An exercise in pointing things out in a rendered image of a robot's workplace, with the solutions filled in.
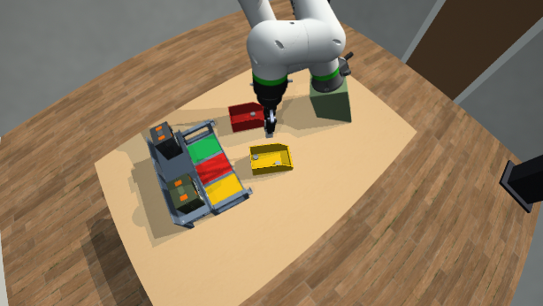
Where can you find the yellow bin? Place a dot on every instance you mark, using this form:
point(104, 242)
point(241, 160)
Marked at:
point(268, 154)

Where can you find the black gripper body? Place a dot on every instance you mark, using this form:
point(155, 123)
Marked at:
point(270, 104)

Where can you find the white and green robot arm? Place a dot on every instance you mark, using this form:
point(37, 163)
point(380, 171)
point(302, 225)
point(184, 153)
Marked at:
point(278, 48)

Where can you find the red bin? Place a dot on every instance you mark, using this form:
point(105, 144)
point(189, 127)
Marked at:
point(238, 114)

